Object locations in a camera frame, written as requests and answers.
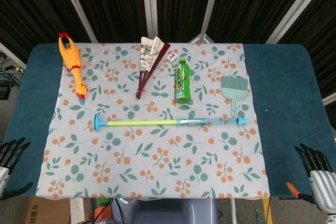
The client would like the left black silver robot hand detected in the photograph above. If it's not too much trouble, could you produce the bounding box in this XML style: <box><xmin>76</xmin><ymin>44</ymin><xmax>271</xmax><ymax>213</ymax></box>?
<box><xmin>0</xmin><ymin>137</ymin><xmax>35</xmax><ymax>201</ymax></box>

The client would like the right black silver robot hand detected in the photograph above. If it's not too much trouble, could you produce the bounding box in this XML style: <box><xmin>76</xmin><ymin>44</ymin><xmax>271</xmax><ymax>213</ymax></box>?
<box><xmin>286</xmin><ymin>143</ymin><xmax>336</xmax><ymax>216</ymax></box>

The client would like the blue and green water squirter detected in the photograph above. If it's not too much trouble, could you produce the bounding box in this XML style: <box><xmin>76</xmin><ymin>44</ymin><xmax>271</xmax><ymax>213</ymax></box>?
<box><xmin>93</xmin><ymin>113</ymin><xmax>249</xmax><ymax>132</ymax></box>

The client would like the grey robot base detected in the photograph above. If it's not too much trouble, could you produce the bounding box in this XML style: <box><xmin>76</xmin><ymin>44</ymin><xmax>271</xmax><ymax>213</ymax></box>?
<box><xmin>115</xmin><ymin>198</ymin><xmax>218</xmax><ymax>224</ymax></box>

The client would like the mint green hand brush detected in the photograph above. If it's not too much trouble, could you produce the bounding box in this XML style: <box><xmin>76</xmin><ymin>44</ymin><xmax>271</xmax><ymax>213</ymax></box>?
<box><xmin>220</xmin><ymin>75</ymin><xmax>248</xmax><ymax>117</ymax></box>

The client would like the blue felt table cover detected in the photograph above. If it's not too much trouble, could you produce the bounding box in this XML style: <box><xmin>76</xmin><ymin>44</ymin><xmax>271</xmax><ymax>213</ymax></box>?
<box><xmin>0</xmin><ymin>42</ymin><xmax>336</xmax><ymax>200</ymax></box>

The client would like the green plastic object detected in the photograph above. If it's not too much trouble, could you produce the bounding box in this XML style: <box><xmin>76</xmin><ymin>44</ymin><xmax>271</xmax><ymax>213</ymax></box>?
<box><xmin>97</xmin><ymin>197</ymin><xmax>112</xmax><ymax>209</ymax></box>

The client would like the orange plastic object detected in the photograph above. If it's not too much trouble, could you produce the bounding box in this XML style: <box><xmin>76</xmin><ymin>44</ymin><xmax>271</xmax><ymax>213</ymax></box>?
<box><xmin>94</xmin><ymin>207</ymin><xmax>113</xmax><ymax>221</ymax></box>

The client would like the yellow rubber chicken toy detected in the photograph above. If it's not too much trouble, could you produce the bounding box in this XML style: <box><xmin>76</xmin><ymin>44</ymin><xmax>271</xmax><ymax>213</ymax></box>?
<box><xmin>58</xmin><ymin>31</ymin><xmax>88</xmax><ymax>99</ymax></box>

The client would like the floral white tablecloth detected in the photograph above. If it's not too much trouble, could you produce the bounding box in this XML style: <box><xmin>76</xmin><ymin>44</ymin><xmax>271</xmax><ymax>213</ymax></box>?
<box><xmin>35</xmin><ymin>42</ymin><xmax>271</xmax><ymax>200</ymax></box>

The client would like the folding paper fan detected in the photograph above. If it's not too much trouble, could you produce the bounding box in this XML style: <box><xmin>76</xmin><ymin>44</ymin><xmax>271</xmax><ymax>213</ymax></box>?
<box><xmin>135</xmin><ymin>36</ymin><xmax>170</xmax><ymax>100</ymax></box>

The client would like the green tea bottle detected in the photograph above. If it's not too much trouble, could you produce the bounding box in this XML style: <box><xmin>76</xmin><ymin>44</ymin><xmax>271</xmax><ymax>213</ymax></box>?
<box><xmin>174</xmin><ymin>56</ymin><xmax>192</xmax><ymax>104</ymax></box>

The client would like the black cable bundle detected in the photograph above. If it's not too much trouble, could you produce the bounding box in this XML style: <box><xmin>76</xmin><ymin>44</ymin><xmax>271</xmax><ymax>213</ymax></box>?
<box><xmin>0</xmin><ymin>53</ymin><xmax>23</xmax><ymax>100</ymax></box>

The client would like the white metal frame post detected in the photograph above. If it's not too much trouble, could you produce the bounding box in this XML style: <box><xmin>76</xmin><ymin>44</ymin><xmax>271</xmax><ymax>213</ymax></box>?
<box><xmin>265</xmin><ymin>0</ymin><xmax>329</xmax><ymax>44</ymax></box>
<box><xmin>57</xmin><ymin>0</ymin><xmax>98</xmax><ymax>43</ymax></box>
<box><xmin>141</xmin><ymin>0</ymin><xmax>158</xmax><ymax>43</ymax></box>
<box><xmin>201</xmin><ymin>0</ymin><xmax>224</xmax><ymax>43</ymax></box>

